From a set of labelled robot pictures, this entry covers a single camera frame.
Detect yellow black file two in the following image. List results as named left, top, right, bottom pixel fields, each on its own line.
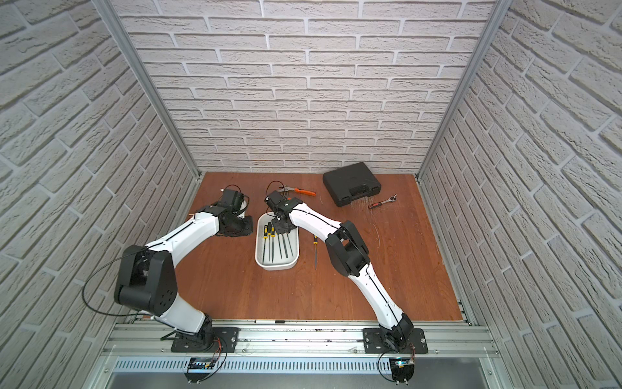
left=270, top=223, right=275, bottom=264

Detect yellow black file one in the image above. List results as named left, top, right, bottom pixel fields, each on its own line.
left=262, top=225, right=269, bottom=265

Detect white plastic storage box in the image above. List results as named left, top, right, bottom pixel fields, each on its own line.
left=255, top=213, right=301, bottom=271

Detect yellow black file seven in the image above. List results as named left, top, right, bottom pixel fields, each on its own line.
left=314, top=235, right=318, bottom=271

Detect yellow black file four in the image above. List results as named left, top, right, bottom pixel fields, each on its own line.
left=275, top=233, right=283, bottom=260

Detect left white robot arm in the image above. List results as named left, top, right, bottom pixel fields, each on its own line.
left=113, top=186, right=253, bottom=344

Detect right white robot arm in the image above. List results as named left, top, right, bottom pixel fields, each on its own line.
left=265, top=191, right=414, bottom=352

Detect black plastic tool case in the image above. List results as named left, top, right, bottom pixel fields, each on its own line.
left=322, top=162, right=382, bottom=207

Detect orange black pliers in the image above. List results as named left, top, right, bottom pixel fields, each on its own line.
left=278, top=186, right=317, bottom=197

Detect left controller board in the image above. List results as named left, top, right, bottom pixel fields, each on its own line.
left=185, top=358, right=220, bottom=383

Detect controller board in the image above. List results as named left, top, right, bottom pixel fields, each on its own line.
left=185, top=358, right=220, bottom=383
left=389, top=358, right=416, bottom=384

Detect right controller board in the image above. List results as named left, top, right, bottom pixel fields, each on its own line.
left=389, top=358, right=416, bottom=384

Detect red handled ratchet wrench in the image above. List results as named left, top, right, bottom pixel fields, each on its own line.
left=369, top=194, right=397, bottom=209

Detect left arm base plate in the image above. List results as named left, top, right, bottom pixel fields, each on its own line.
left=171, top=327, right=240, bottom=353

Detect aluminium front rail frame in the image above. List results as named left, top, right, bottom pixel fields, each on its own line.
left=86, top=320, right=510, bottom=388

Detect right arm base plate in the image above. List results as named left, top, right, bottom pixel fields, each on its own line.
left=362, top=327, right=429, bottom=355

